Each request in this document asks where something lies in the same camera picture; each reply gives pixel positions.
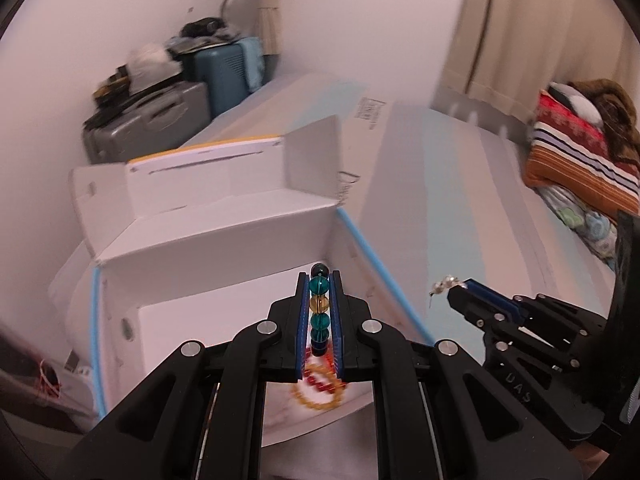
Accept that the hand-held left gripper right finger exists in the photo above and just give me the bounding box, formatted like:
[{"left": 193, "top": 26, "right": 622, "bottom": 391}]
[{"left": 330, "top": 270, "right": 585, "bottom": 480}]

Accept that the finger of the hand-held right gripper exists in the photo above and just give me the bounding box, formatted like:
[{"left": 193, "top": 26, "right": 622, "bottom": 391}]
[
  {"left": 464, "top": 279, "right": 530, "bottom": 319},
  {"left": 446, "top": 286, "right": 507, "bottom": 334}
]

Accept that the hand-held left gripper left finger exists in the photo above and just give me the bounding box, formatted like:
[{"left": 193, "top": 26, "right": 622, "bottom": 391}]
[{"left": 65, "top": 270, "right": 308, "bottom": 480}]

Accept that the white pearl bracelet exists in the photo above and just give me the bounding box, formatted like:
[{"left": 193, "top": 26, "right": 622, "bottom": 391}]
[{"left": 427, "top": 274, "right": 468, "bottom": 309}]

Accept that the multicolour glass bead bracelet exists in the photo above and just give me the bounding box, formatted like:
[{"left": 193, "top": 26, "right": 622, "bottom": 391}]
[{"left": 300, "top": 262, "right": 348, "bottom": 395}]

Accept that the yellow bead bracelet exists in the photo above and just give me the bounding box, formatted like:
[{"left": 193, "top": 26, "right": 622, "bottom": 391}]
[{"left": 290, "top": 367, "right": 349, "bottom": 414}]

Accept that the blue and yellow cardboard box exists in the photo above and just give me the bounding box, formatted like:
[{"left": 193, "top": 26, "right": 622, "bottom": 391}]
[{"left": 47, "top": 115, "right": 436, "bottom": 448}]

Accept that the floral blanket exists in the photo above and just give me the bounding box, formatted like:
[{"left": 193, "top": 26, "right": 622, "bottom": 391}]
[{"left": 539, "top": 184, "right": 622, "bottom": 272}]

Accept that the striped orange pillow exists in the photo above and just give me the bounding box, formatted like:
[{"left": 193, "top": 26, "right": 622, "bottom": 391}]
[{"left": 522, "top": 89, "right": 640, "bottom": 211}]

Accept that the grey and white pillow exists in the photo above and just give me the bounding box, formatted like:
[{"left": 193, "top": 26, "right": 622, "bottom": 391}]
[{"left": 549, "top": 84, "right": 604, "bottom": 125}]

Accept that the brown fuzzy blanket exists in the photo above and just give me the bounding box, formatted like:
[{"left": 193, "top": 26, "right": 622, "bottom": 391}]
[{"left": 550, "top": 78, "right": 640, "bottom": 162}]

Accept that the red thread tangle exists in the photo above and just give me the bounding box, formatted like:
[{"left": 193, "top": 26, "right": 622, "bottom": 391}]
[{"left": 34, "top": 359, "right": 62, "bottom": 402}]

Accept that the grey suitcase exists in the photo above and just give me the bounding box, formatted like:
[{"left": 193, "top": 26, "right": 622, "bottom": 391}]
[{"left": 81, "top": 79, "right": 212, "bottom": 164}]

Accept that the blue suitcase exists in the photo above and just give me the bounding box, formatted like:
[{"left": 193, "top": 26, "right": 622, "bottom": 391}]
[{"left": 191, "top": 36, "right": 267, "bottom": 119}]

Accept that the beige window curtain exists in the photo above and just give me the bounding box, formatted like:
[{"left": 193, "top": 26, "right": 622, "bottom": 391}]
[{"left": 440, "top": 0, "right": 628, "bottom": 126}]

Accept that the white cloth bundle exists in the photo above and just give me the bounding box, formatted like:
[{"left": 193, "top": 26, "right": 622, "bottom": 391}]
[{"left": 126, "top": 44, "right": 182, "bottom": 94}]

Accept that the black clutter on suitcase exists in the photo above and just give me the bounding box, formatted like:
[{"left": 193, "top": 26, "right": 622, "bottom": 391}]
[{"left": 179, "top": 16, "right": 242, "bottom": 45}]

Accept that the beige tied curtain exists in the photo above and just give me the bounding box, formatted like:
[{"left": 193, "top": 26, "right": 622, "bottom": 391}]
[{"left": 256, "top": 0, "right": 284, "bottom": 57}]

